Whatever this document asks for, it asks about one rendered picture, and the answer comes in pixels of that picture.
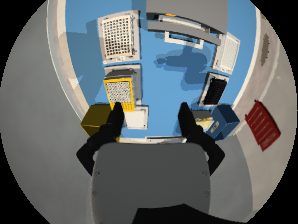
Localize blue bench mat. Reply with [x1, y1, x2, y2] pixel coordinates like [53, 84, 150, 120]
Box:
[65, 0, 257, 139]

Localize blue bin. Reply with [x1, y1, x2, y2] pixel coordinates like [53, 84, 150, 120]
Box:
[206, 106, 240, 141]

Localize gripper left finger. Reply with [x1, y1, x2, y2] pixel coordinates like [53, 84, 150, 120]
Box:
[76, 102, 125, 176]

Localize yellow waste bin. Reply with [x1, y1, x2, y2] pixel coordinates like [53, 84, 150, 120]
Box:
[80, 105, 112, 137]

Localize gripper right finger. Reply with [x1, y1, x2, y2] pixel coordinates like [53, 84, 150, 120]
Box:
[178, 102, 225, 176]

